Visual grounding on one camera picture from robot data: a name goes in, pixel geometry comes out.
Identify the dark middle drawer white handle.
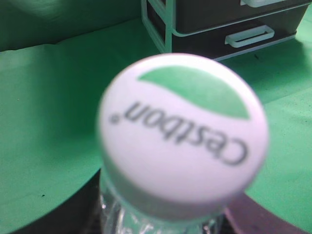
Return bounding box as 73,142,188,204
175,0,309,34

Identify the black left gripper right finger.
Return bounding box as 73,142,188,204
224,193,307,234

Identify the green cloth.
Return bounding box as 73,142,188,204
0,0,312,234

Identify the dark bottom drawer white handle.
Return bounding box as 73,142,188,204
172,19,299,59

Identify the dark drawer white handle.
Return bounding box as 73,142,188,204
172,19,299,59
175,0,309,34

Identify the white frame drawer cabinet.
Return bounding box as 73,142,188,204
141,0,311,60

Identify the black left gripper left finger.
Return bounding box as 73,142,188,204
12,170,100,234

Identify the clear water bottle white cap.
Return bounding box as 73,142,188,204
97,53,270,234

